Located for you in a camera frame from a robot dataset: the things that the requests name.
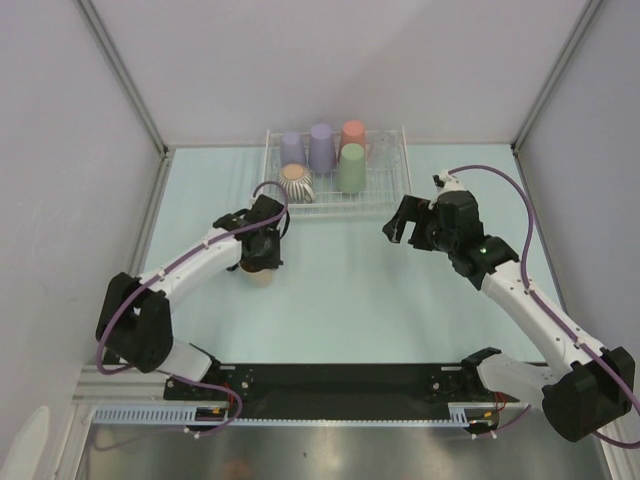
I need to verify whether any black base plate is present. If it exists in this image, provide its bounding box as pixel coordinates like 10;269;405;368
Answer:
164;362;521;421

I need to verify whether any slotted cable duct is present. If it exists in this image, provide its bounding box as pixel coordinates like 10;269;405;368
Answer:
93;405;497;430

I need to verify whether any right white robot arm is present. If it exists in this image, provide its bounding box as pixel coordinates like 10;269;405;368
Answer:
382;190;639;442

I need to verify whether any tall lilac plastic cup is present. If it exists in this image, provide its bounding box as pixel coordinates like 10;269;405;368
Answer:
308;124;336;174

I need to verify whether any white wire dish rack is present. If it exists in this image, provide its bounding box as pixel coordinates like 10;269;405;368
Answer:
289;128;412;218

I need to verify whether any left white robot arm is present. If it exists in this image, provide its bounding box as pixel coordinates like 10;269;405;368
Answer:
96;194;289;400

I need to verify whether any salmon pink plastic cup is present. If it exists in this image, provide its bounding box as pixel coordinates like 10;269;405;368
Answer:
340;120;366;149

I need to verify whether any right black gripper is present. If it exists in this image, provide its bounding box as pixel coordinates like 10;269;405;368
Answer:
382;195;458;254

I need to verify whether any beige plastic cup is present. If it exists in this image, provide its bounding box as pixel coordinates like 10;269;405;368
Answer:
240;265;274;288

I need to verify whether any striped ceramic mug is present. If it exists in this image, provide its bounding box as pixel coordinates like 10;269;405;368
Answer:
277;164;316;203

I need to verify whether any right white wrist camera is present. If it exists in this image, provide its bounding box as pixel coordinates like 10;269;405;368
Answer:
433;170;466;196

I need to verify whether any left lilac plastic cup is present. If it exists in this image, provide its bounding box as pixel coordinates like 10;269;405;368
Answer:
280;131;307;167

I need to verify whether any green plastic cup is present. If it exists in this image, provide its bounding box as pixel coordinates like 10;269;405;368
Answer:
337;143;366;194

